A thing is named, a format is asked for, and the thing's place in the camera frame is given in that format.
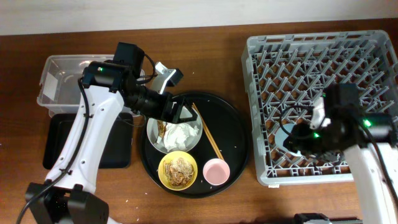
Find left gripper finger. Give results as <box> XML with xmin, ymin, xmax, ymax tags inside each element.
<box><xmin>169</xmin><ymin>104</ymin><xmax>183</xmax><ymax>124</ymax></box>
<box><xmin>182</xmin><ymin>100</ymin><xmax>198</xmax><ymax>122</ymax></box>

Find blue cup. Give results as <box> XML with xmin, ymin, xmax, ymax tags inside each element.
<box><xmin>274</xmin><ymin>128</ymin><xmax>302</xmax><ymax>157</ymax></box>

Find yellow bowl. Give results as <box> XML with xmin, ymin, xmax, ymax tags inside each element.
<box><xmin>158</xmin><ymin>151</ymin><xmax>198</xmax><ymax>191</ymax></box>

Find pink cup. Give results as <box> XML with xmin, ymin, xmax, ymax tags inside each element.
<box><xmin>203</xmin><ymin>159</ymin><xmax>230</xmax><ymax>186</ymax></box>

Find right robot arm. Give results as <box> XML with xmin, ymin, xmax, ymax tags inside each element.
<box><xmin>275</xmin><ymin>84</ymin><xmax>397</xmax><ymax>223</ymax></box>

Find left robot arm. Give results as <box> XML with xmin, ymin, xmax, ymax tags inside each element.
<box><xmin>16</xmin><ymin>42</ymin><xmax>198</xmax><ymax>223</ymax></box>

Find grey dishwasher rack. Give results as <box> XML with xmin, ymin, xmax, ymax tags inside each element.
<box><xmin>241</xmin><ymin>30</ymin><xmax>397</xmax><ymax>186</ymax></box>

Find wooden chopstick lower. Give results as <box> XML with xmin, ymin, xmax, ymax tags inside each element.
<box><xmin>191</xmin><ymin>104</ymin><xmax>223</xmax><ymax>162</ymax></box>

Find crumpled white napkin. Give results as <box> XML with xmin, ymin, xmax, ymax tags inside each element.
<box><xmin>163</xmin><ymin>123</ymin><xmax>199</xmax><ymax>152</ymax></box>

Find gold foil wrapper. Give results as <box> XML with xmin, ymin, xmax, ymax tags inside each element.
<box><xmin>156</xmin><ymin>120</ymin><xmax>167</xmax><ymax>144</ymax></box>

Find grey plate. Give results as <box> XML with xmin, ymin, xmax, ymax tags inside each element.
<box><xmin>146</xmin><ymin>110</ymin><xmax>203</xmax><ymax>154</ymax></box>

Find round black tray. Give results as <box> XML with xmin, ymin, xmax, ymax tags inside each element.
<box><xmin>139</xmin><ymin>91</ymin><xmax>251</xmax><ymax>198</ymax></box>

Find food scraps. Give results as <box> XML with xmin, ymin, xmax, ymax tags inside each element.
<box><xmin>163</xmin><ymin>157</ymin><xmax>195</xmax><ymax>188</ymax></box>

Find black rectangular tray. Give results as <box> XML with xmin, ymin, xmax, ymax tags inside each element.
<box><xmin>42</xmin><ymin>113</ymin><xmax>133</xmax><ymax>170</ymax></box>

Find clear plastic bin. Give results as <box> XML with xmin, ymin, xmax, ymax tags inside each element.
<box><xmin>37</xmin><ymin>54</ymin><xmax>113</xmax><ymax>117</ymax></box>

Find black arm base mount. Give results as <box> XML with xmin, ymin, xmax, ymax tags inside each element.
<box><xmin>292</xmin><ymin>213</ymin><xmax>363</xmax><ymax>224</ymax></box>

